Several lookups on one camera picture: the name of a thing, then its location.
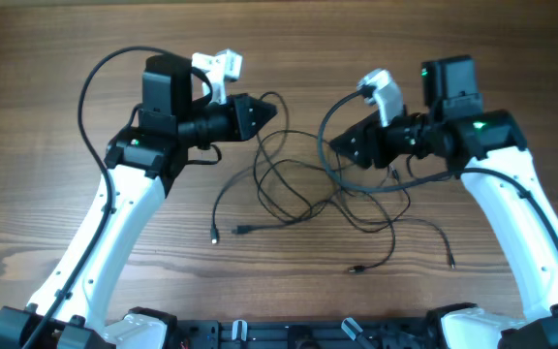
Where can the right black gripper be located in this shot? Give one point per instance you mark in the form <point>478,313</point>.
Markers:
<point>365,137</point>

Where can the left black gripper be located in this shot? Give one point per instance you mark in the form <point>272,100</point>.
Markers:
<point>242,127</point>

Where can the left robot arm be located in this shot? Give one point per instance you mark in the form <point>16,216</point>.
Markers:
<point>184,105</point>

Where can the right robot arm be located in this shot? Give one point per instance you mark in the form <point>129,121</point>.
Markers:
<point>487,151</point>

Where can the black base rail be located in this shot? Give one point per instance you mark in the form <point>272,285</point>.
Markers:
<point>407,332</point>

